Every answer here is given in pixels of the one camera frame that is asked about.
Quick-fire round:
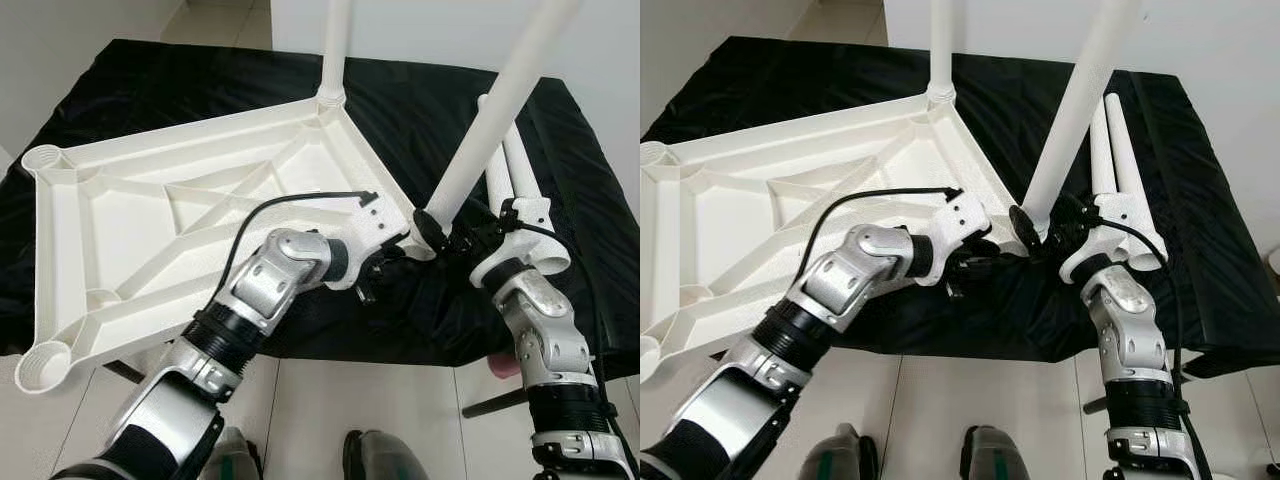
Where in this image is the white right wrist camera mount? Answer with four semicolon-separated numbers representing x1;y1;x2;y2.
1060;195;1136;281
470;198;551;286

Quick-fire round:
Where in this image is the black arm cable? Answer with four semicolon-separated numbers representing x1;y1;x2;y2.
215;190;379;301
500;215;621;451
1085;210;1196;421
808;186;963;291

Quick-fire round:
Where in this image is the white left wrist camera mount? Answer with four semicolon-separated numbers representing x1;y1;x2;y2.
915;190;991;286
330;190;411;291

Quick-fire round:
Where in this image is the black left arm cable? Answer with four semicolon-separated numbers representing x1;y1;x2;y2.
215;190;379;301
808;186;963;291

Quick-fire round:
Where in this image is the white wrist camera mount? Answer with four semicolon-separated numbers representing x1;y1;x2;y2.
470;198;551;286
915;190;991;286
1060;195;1136;281
330;190;411;291

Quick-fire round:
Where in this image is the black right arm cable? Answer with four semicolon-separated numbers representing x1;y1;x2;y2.
1085;210;1196;421
500;215;621;451

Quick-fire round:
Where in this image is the grey robot left leg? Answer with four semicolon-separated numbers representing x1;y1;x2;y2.
805;423;879;480
215;428;263;480

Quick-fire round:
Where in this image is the black table cloth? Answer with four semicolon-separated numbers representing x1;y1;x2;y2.
640;35;1280;381
0;38;641;381

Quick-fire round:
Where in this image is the grey robot leg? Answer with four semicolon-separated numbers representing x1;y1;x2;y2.
215;428;263;480
805;423;879;480
960;425;1041;480
343;430;431;480

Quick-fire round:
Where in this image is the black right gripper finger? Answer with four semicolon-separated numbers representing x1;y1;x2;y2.
1009;203;1043;249
413;208;451;251

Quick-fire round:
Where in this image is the grey robot right leg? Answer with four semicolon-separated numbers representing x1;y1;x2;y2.
343;430;431;480
960;425;1041;480

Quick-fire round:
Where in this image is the white plastic table top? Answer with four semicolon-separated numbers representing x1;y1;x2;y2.
640;88;1031;386
14;93;438;396

